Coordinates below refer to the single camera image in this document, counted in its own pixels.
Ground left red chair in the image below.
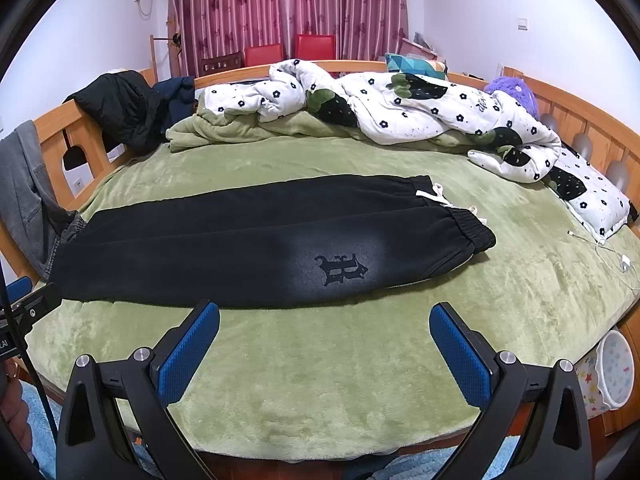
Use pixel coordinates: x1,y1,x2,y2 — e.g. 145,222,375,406
244,44,284,67

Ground black sweatpants with white stripe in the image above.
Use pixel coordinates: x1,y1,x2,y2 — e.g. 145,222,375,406
50,174,496,309

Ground dark blue garment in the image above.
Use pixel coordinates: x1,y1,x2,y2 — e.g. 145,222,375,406
153,76,198,122

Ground pink patterned curtain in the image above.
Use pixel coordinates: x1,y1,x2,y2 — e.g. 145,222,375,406
168,0,409,76

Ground purple plush toy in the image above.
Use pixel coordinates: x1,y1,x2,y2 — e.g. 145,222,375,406
484,76,540,119

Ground red chair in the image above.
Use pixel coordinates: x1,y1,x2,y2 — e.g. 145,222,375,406
294,35,336,61
244,44,284,67

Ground person's left hand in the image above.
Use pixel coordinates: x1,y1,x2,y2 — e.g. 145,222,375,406
1,377,32,456

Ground wooden coat rack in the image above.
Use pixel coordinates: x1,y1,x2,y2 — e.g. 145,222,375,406
149,18,181,81

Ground wooden bed frame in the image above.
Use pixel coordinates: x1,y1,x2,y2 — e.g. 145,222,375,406
1,60,639,437

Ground white floral duvet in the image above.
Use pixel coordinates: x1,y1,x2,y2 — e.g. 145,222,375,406
196,58,637,243

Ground green plush bed blanket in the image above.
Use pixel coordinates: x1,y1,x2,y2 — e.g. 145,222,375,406
24,109,640,463

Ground teal patterned pillow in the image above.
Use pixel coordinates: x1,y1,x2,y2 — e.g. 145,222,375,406
385,53,448,80

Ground grey denim jeans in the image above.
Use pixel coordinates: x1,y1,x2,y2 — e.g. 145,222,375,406
1,120,87,281

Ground black jacket on bedframe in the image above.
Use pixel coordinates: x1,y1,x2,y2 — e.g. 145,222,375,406
65,70,168,155

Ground white charger cable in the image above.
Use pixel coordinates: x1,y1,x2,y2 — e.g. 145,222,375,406
566,230,634,273

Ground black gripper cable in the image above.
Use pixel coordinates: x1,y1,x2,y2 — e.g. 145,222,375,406
0,259,61,461

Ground right red chair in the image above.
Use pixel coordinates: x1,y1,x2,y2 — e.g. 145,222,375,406
294,35,336,61

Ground white star-patterned bin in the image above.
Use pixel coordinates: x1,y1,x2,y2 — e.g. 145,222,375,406
574,330,634,419

